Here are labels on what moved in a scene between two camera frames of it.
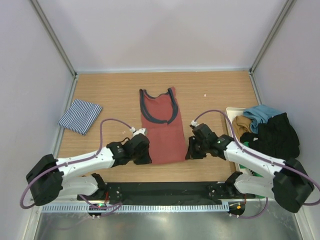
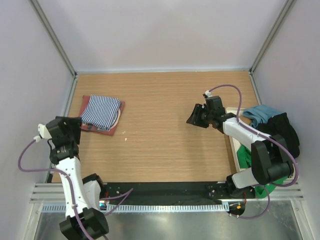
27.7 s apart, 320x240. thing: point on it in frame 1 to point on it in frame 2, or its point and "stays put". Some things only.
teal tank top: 260,114 stays put
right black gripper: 191,153 to 195,119
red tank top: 161,118 to 86,128
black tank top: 277,137 stays put
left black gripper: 146,159 to 74,123
